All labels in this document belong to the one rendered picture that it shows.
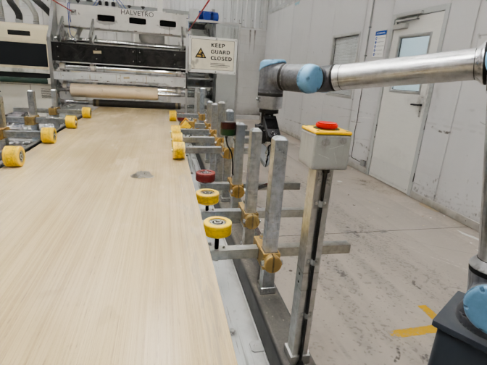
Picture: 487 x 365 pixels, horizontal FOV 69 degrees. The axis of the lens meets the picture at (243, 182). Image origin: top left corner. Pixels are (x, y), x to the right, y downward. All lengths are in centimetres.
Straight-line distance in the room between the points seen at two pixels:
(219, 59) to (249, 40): 674
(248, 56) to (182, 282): 977
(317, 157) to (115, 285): 45
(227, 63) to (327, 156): 308
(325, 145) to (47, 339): 54
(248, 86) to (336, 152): 974
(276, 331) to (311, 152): 49
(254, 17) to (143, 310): 1004
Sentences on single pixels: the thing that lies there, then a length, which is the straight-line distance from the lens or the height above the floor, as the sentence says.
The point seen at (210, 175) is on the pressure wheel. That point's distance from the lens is 144.
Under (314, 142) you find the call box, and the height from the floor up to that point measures 120.
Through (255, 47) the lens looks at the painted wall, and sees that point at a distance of 1041.
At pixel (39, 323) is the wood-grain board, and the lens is 70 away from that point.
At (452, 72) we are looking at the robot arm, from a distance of 118.
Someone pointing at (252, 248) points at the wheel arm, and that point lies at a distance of 105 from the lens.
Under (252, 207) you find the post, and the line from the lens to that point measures 122.
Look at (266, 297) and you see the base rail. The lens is 107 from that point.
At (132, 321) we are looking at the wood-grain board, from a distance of 66.
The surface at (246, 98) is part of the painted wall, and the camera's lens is 1038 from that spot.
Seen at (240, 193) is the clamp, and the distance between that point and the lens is 143.
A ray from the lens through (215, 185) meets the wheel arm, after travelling 148.
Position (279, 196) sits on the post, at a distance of 95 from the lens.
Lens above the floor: 131
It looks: 17 degrees down
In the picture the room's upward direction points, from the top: 4 degrees clockwise
